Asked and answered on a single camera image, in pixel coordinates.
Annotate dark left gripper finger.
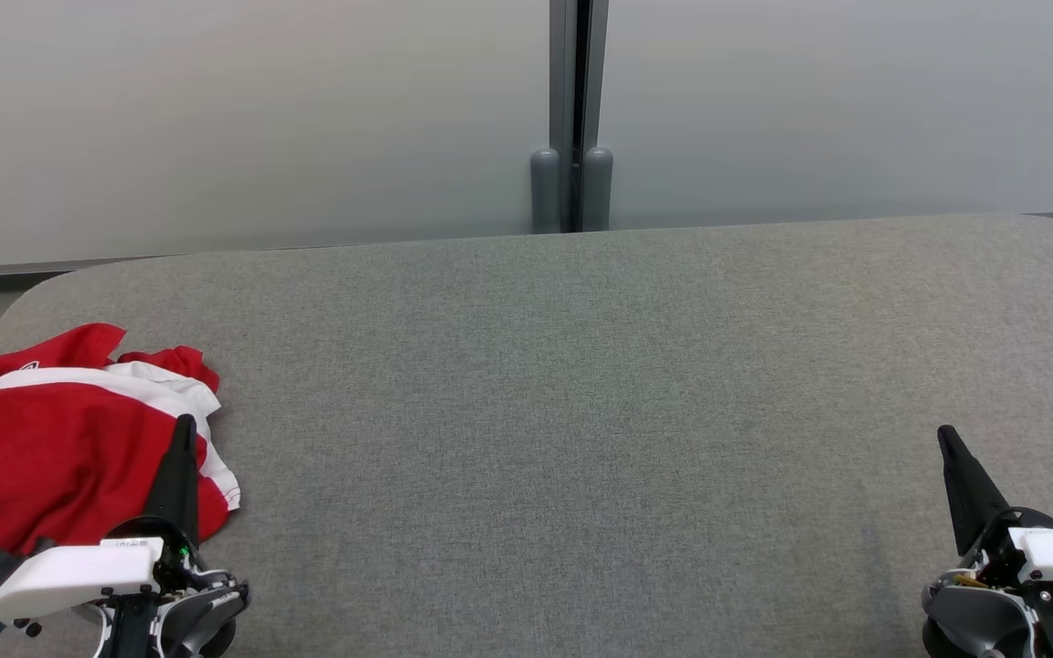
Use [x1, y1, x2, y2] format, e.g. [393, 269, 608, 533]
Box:
[141, 413, 201, 549]

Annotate red white basketball shorts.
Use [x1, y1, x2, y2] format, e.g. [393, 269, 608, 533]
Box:
[0, 361, 242, 586]

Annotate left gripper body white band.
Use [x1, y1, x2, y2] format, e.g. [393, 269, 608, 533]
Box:
[0, 516, 207, 624]

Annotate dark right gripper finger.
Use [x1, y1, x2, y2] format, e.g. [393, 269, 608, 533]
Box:
[937, 424, 1012, 558]

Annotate grey partition post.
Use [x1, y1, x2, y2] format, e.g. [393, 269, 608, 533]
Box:
[581, 0, 615, 232]
[531, 0, 575, 235]

